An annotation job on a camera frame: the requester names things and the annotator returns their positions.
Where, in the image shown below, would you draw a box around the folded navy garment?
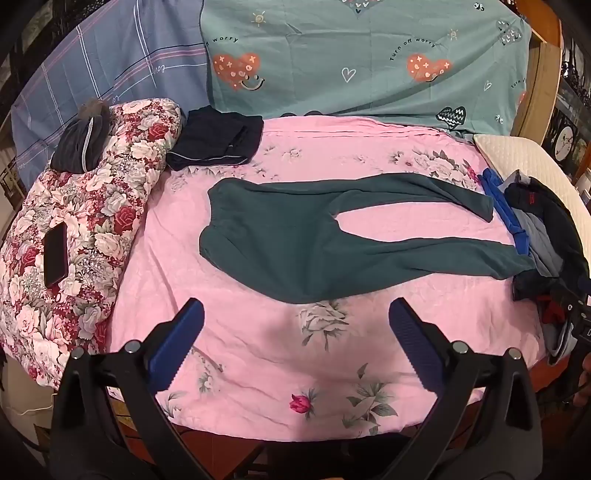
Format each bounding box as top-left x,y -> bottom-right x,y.
165,105 -> 264,171

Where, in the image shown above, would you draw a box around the wooden bed frame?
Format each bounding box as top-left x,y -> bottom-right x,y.
510,0 -> 565,139

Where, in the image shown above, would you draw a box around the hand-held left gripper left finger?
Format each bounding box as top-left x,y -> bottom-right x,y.
48,298 -> 218,480

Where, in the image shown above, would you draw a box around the red floral quilt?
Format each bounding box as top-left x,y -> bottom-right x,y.
0,98 -> 185,391

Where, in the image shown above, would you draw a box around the cream quilted mattress pad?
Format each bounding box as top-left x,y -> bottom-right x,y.
473,134 -> 591,217

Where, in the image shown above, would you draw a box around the grey knit hat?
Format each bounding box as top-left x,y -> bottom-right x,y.
50,99 -> 112,175

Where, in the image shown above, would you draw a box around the black smartphone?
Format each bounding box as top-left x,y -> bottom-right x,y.
44,222 -> 69,288

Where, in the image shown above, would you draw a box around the black garment with red print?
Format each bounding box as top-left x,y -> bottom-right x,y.
505,178 -> 591,303

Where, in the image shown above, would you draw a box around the grey garment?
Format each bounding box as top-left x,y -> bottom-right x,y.
512,210 -> 566,280

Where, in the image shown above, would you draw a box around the pink floral bedsheet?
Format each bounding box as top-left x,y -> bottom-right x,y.
108,115 -> 555,439

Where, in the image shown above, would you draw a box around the dark green pants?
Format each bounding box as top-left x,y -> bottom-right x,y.
198,173 -> 536,304

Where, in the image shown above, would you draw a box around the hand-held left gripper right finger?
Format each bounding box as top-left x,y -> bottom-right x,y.
388,298 -> 544,480

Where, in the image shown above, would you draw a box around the bright blue garment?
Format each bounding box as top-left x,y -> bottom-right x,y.
482,168 -> 532,256

